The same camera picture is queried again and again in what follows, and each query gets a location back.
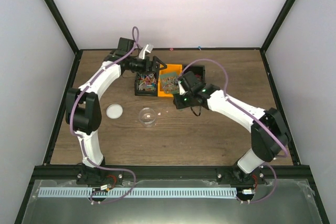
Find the green plastic scoop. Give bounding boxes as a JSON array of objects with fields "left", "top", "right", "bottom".
[{"left": 160, "top": 72, "right": 179, "bottom": 94}]

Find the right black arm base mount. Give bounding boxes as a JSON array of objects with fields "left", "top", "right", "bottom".
[{"left": 216, "top": 165, "right": 261, "bottom": 186}]

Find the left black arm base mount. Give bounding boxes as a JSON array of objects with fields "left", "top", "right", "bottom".
[{"left": 77, "top": 166, "right": 124, "bottom": 187}]

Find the white round cup lid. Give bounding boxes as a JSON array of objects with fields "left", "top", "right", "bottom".
[{"left": 106, "top": 104, "right": 123, "bottom": 119}]

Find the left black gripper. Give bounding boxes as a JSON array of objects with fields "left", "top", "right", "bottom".
[{"left": 127, "top": 56, "right": 166, "bottom": 76}]

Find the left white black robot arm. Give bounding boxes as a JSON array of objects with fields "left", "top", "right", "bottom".
[{"left": 66, "top": 38, "right": 167, "bottom": 184}]

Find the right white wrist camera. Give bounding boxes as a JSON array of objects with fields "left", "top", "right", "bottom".
[{"left": 178, "top": 81, "right": 186, "bottom": 95}]

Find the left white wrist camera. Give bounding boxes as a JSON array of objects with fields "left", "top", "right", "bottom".
[{"left": 138, "top": 44, "right": 153, "bottom": 59}]

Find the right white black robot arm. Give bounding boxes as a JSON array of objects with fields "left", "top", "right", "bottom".
[{"left": 174, "top": 71, "right": 291, "bottom": 184}]

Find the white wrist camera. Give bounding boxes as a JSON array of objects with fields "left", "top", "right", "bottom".
[
  {"left": 138, "top": 44, "right": 153, "bottom": 59},
  {"left": 178, "top": 81, "right": 186, "bottom": 95}
]

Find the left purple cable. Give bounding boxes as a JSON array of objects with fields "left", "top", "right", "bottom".
[{"left": 68, "top": 26, "right": 137, "bottom": 206}]

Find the black candy bin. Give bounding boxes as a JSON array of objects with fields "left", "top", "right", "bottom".
[
  {"left": 186, "top": 65, "right": 205, "bottom": 83},
  {"left": 134, "top": 72, "right": 159, "bottom": 97}
]

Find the black aluminium frame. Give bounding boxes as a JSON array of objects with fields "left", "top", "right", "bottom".
[{"left": 15, "top": 0, "right": 329, "bottom": 223}]

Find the orange candy bin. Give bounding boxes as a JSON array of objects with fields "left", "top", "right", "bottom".
[{"left": 157, "top": 64, "right": 183, "bottom": 98}]

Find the light blue slotted cable duct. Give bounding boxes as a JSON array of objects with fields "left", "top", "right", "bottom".
[{"left": 38, "top": 187, "right": 237, "bottom": 199}]

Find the clear plastic cup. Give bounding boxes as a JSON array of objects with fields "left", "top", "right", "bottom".
[{"left": 139, "top": 108, "right": 157, "bottom": 127}]

